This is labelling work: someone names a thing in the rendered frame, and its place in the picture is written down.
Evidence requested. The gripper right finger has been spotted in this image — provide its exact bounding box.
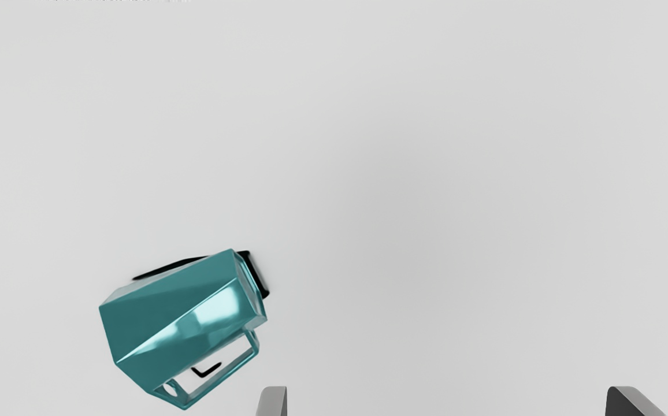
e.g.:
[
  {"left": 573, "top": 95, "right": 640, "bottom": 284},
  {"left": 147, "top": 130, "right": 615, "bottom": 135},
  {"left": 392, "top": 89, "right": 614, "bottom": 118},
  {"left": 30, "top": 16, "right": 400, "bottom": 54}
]
[{"left": 605, "top": 386, "right": 667, "bottom": 416}]

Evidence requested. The teal faceted mug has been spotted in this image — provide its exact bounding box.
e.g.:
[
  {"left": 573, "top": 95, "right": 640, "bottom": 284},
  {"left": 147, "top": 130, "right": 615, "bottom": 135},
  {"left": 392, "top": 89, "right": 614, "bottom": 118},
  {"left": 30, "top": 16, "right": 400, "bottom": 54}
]
[{"left": 98, "top": 249, "right": 268, "bottom": 411}]

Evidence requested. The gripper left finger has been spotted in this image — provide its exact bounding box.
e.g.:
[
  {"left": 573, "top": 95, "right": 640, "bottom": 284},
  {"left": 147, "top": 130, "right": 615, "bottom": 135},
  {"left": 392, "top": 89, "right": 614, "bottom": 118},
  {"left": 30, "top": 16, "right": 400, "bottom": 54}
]
[{"left": 255, "top": 386, "right": 288, "bottom": 416}]

